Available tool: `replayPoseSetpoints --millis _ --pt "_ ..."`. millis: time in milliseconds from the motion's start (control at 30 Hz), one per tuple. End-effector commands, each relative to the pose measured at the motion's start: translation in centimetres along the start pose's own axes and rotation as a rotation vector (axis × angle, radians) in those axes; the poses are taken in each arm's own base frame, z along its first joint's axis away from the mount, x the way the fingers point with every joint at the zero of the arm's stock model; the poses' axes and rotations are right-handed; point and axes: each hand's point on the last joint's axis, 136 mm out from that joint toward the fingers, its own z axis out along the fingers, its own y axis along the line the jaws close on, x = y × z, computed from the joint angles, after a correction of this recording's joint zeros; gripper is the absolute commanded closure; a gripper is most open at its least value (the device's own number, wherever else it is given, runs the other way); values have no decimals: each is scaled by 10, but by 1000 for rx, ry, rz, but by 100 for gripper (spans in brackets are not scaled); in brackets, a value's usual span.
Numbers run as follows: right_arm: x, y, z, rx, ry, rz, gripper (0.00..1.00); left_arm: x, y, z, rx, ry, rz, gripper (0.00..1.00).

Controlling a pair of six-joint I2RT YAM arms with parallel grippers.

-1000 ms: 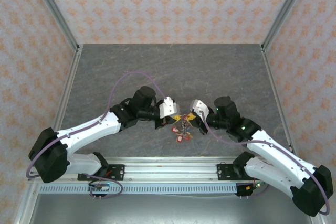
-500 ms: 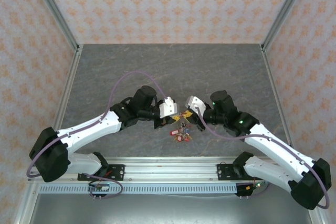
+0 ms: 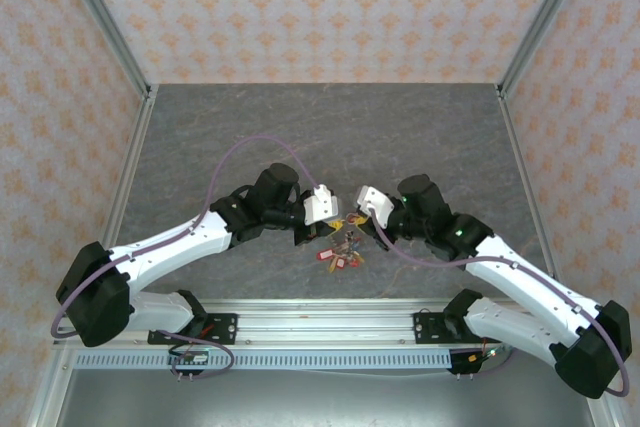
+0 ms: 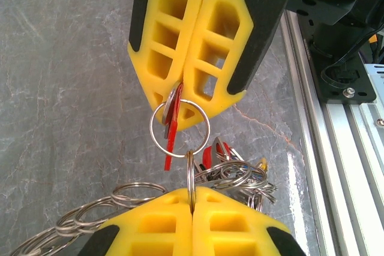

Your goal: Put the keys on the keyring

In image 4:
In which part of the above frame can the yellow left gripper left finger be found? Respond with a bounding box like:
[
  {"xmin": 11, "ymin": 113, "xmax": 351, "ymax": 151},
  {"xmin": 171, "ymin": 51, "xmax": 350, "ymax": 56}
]
[{"xmin": 77, "ymin": 186, "xmax": 193, "ymax": 256}]

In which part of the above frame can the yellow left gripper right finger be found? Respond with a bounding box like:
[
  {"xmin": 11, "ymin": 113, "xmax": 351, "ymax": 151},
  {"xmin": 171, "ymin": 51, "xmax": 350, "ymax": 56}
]
[{"xmin": 191, "ymin": 186, "xmax": 306, "ymax": 256}]

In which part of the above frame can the metal disc with split rings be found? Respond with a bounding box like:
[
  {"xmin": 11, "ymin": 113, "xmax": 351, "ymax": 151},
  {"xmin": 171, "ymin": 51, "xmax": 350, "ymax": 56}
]
[{"xmin": 10, "ymin": 181, "xmax": 169, "ymax": 256}]

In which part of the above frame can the grey metal key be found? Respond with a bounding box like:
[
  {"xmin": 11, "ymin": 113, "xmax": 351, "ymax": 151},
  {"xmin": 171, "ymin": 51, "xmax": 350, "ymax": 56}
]
[{"xmin": 161, "ymin": 81, "xmax": 183, "ymax": 140}]

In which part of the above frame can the bunch of coloured key tags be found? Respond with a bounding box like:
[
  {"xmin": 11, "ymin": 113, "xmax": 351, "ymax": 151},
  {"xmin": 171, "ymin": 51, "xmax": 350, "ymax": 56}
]
[{"xmin": 191, "ymin": 135, "xmax": 278, "ymax": 218}]

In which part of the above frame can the steel split ring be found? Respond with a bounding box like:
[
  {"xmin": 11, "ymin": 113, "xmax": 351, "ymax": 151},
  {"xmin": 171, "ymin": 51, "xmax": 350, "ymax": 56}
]
[
  {"xmin": 149, "ymin": 99, "xmax": 211, "ymax": 158},
  {"xmin": 185, "ymin": 149, "xmax": 197, "ymax": 212}
]

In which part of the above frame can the red key tag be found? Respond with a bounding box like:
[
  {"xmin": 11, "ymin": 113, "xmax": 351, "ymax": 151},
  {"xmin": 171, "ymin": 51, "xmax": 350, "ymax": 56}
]
[{"xmin": 163, "ymin": 82, "xmax": 184, "ymax": 173}]

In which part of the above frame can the black motor cable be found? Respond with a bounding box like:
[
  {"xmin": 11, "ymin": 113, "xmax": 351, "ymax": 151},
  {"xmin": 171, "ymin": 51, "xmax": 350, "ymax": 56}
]
[{"xmin": 320, "ymin": 28, "xmax": 382, "ymax": 89}]

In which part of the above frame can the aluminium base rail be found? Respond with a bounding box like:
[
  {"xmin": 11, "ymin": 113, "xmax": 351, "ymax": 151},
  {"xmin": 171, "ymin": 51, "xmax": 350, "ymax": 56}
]
[{"xmin": 280, "ymin": 10, "xmax": 384, "ymax": 256}]

